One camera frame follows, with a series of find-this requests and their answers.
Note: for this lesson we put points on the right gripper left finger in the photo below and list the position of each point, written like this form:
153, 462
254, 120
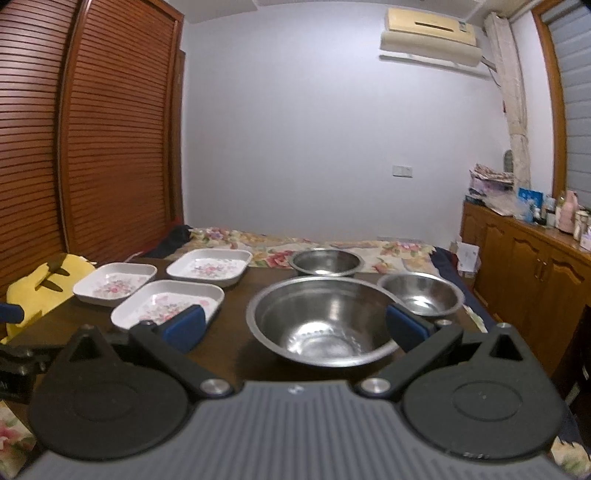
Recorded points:
166, 346

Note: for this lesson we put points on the wooden louvered wardrobe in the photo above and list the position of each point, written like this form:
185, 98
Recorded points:
87, 148

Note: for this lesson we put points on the white wall switch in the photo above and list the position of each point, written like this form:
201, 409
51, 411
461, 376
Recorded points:
402, 171

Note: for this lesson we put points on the cream curtain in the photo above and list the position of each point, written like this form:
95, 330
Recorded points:
509, 71

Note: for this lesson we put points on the floral bed quilt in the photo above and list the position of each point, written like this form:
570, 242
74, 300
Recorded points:
380, 257

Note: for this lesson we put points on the wall air conditioner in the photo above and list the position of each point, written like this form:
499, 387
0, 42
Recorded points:
433, 36

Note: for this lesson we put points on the floral white square plate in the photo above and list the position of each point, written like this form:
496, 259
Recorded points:
221, 267
111, 284
160, 300

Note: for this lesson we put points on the stack of folded fabrics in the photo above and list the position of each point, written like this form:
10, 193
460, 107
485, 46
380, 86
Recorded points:
487, 183

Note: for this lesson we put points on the large stainless steel bowl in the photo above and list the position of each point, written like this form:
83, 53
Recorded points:
323, 321

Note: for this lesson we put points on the yellow plush toy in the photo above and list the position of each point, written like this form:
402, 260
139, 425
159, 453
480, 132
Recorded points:
47, 287

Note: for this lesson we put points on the pink thermos bottle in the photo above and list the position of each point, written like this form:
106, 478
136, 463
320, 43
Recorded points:
566, 220

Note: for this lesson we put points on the medium stainless steel bowl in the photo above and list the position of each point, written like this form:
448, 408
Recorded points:
424, 294

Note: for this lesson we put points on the grey window blind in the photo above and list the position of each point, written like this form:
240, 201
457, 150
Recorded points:
567, 27

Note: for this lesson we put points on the small stainless steel bowl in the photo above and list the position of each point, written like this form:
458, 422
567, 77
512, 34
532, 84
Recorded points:
328, 262

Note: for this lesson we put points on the wooden sideboard cabinet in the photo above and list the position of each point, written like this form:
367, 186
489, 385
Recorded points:
532, 277

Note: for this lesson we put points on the blue white box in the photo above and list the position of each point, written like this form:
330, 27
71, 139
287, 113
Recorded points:
533, 201

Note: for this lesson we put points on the dark clothes on bed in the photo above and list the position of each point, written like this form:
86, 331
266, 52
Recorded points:
177, 237

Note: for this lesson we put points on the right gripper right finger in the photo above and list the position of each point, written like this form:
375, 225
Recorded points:
427, 346

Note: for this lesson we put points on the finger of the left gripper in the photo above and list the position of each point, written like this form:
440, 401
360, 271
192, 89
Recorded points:
11, 313

